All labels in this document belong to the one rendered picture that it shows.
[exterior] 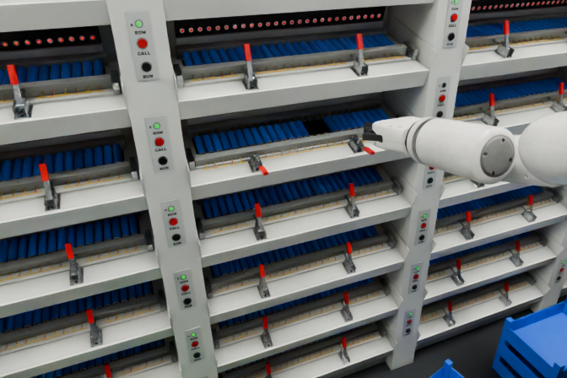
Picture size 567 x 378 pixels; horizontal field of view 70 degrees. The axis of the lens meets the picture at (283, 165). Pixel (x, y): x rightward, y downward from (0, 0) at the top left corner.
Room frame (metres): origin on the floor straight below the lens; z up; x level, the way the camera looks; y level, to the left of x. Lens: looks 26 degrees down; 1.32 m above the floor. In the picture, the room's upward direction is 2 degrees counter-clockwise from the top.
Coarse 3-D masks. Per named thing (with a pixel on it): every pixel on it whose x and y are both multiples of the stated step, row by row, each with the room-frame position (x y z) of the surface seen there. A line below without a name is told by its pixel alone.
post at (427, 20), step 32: (448, 0) 1.00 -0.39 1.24; (416, 32) 1.06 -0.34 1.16; (448, 64) 1.01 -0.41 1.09; (384, 96) 1.17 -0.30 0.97; (416, 96) 1.03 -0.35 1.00; (448, 96) 1.01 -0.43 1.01; (416, 192) 0.99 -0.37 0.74; (416, 224) 1.00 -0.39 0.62; (416, 256) 1.00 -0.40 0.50; (416, 320) 1.02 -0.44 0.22
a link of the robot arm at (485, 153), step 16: (432, 128) 0.61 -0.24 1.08; (448, 128) 0.59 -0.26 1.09; (464, 128) 0.56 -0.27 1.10; (480, 128) 0.54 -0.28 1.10; (496, 128) 0.53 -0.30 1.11; (416, 144) 0.62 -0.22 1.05; (432, 144) 0.59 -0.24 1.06; (448, 144) 0.56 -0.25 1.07; (464, 144) 0.53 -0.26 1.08; (480, 144) 0.52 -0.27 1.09; (496, 144) 0.52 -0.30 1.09; (512, 144) 0.53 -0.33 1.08; (432, 160) 0.59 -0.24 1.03; (448, 160) 0.55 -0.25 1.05; (464, 160) 0.52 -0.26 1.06; (480, 160) 0.51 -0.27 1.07; (496, 160) 0.52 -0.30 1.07; (512, 160) 0.52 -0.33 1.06; (464, 176) 0.53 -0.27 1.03; (480, 176) 0.51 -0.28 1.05; (496, 176) 0.51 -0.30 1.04
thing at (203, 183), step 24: (360, 96) 1.12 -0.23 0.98; (192, 120) 0.97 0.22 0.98; (216, 120) 0.99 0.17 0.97; (312, 120) 1.06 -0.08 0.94; (192, 144) 0.93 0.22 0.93; (192, 168) 0.84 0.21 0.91; (216, 168) 0.85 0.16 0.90; (240, 168) 0.86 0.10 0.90; (288, 168) 0.87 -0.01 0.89; (312, 168) 0.89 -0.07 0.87; (336, 168) 0.92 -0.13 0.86; (192, 192) 0.80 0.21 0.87; (216, 192) 0.82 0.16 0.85
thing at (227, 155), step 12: (336, 132) 0.98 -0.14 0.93; (348, 132) 0.98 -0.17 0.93; (360, 132) 0.98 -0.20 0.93; (264, 144) 0.91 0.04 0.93; (276, 144) 0.91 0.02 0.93; (288, 144) 0.92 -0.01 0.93; (300, 144) 0.93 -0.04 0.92; (312, 144) 0.94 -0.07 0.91; (204, 156) 0.86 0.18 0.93; (216, 156) 0.86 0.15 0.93; (228, 156) 0.87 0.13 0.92; (240, 156) 0.88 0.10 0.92; (276, 156) 0.89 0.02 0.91
